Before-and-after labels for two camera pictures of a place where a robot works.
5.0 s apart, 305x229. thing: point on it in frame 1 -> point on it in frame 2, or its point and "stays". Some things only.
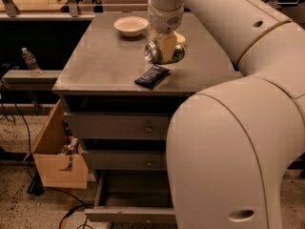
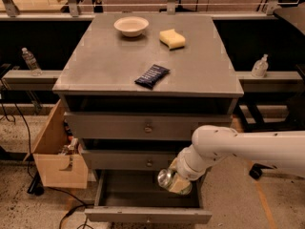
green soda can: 152,53 -> 164,177
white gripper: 164,20 -> 184,167
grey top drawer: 88,125 stays
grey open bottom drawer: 137,196 stays
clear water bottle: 31,62 stays
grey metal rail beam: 25,80 stays
